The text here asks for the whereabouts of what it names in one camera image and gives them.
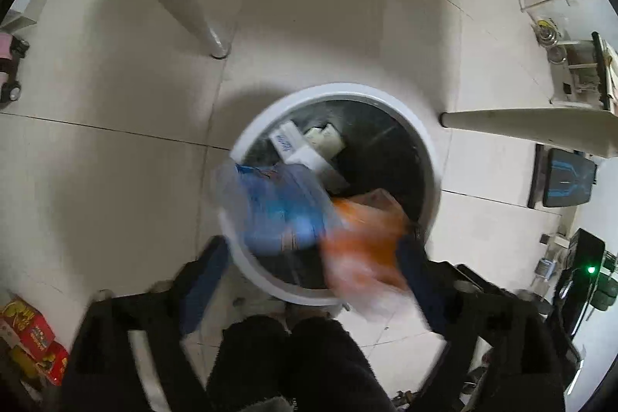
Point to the white crumpled carton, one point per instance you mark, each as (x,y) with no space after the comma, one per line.
(324,140)

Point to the white low shelf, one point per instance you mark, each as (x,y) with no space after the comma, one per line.
(584,74)

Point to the metal bowl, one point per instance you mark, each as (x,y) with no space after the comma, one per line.
(556,54)

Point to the orange plastic wrapper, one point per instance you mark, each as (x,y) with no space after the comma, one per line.
(367,248)

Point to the black device with green light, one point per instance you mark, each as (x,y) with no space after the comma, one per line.
(582,281)

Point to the pink wheeled cart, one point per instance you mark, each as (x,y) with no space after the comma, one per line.
(7,55)

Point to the red snack box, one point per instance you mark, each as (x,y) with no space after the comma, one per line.
(26,325)
(50,363)

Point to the yellow black round tin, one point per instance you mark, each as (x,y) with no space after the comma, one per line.
(546,28)

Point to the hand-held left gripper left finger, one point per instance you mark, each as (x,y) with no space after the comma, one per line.
(205,284)

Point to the blue plastic wrapper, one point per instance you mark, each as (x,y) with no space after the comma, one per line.
(285,209)

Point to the small blue white can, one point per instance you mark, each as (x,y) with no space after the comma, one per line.
(545,268)

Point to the white round trash bin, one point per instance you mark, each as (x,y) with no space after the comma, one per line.
(338,91)

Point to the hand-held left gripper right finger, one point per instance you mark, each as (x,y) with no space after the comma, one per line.
(420,286)

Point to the person's left leg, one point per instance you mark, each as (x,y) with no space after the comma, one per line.
(251,363)

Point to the person's leg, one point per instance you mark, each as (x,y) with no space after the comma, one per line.
(251,363)
(333,363)

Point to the black bin liner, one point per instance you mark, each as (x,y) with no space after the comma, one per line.
(386,156)

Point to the person's right leg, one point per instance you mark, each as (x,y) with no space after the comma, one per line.
(333,363)

